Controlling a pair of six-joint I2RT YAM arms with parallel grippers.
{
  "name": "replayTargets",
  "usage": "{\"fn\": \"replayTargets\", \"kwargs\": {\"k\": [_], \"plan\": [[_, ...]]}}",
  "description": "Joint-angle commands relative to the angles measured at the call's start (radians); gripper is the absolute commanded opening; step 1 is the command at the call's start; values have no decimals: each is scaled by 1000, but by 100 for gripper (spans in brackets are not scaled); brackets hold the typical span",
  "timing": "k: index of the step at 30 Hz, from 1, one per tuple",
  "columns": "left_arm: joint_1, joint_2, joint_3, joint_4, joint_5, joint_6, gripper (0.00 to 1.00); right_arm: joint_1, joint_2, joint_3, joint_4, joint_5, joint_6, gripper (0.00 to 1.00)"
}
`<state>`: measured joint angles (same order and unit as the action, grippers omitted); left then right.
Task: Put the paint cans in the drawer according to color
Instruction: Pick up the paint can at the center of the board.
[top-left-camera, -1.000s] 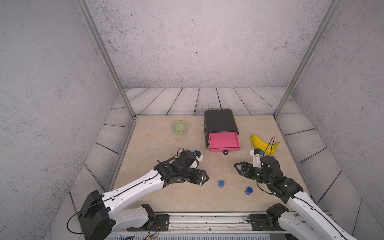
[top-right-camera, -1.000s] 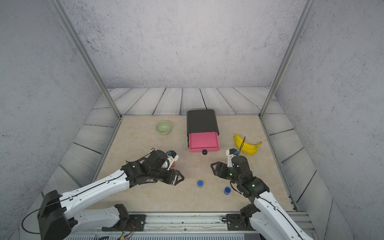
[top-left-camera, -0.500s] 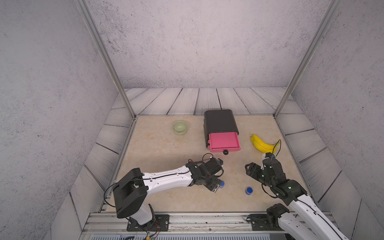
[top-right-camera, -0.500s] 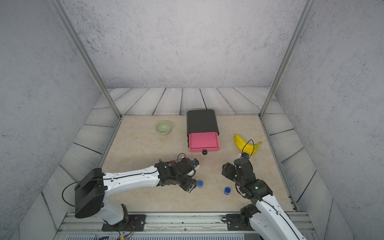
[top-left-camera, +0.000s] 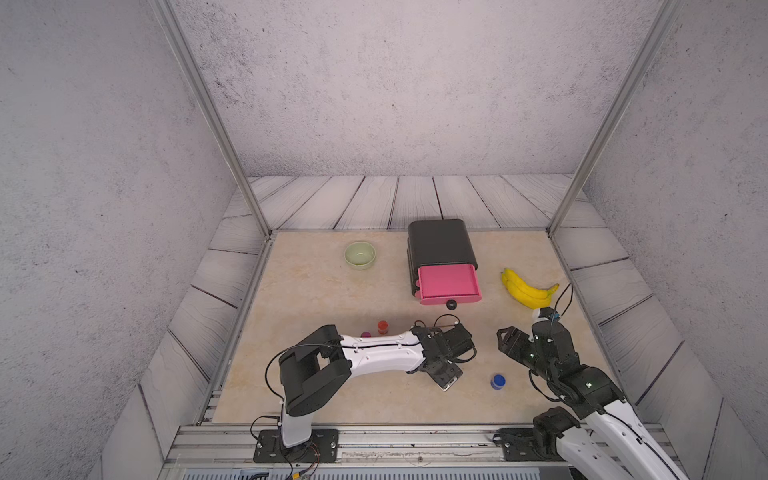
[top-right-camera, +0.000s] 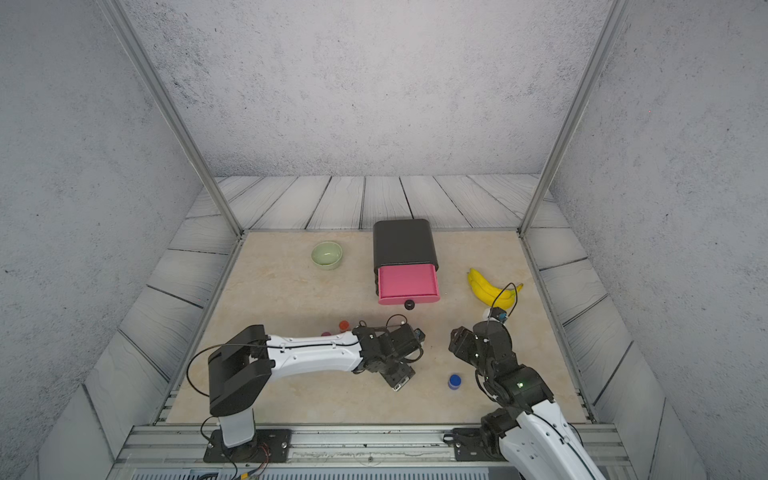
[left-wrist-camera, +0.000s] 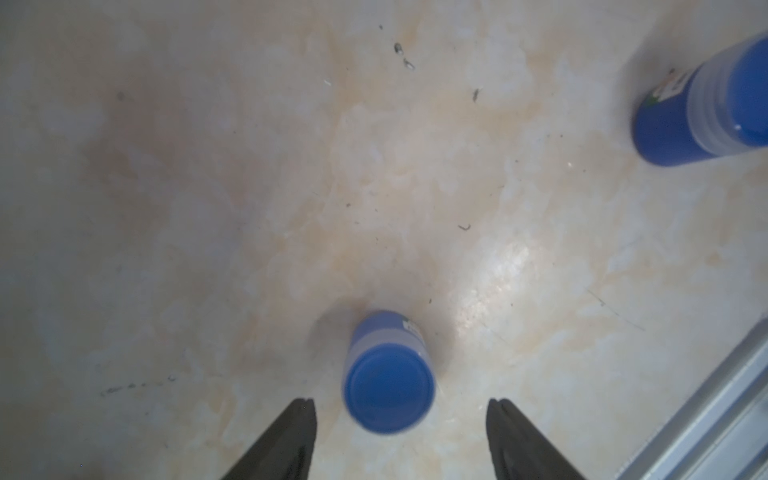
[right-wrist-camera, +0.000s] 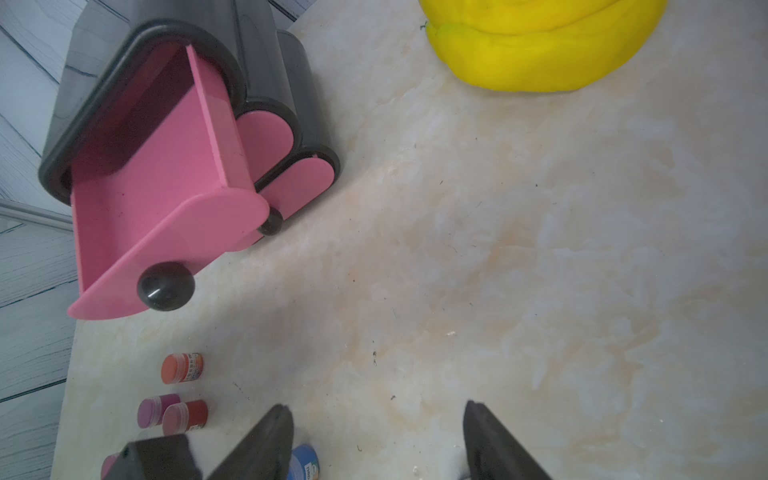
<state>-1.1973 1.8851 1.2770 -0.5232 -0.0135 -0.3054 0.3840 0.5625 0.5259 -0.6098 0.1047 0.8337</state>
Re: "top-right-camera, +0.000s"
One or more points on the light green bowl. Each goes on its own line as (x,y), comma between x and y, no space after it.
(327,255)

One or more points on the yellow banana bunch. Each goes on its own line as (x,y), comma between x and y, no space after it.
(491,295)

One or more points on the black drawer cabinet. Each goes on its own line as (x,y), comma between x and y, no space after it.
(403,242)

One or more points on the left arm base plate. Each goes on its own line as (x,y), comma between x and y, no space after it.
(268,446)

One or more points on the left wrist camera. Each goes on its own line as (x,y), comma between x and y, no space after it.
(398,375)

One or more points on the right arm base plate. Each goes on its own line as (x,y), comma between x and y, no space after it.
(474,445)

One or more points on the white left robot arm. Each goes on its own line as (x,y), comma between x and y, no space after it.
(239,369)

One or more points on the blue paint can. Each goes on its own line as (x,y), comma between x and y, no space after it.
(454,382)

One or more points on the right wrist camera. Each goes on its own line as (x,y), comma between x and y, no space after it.
(497,314)

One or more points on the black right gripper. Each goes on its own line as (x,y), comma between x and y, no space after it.
(462,342)

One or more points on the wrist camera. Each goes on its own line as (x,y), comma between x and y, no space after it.
(497,314)
(398,375)

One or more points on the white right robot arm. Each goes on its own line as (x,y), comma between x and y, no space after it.
(528,429)

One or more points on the pink top drawer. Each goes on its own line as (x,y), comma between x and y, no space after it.
(407,285)

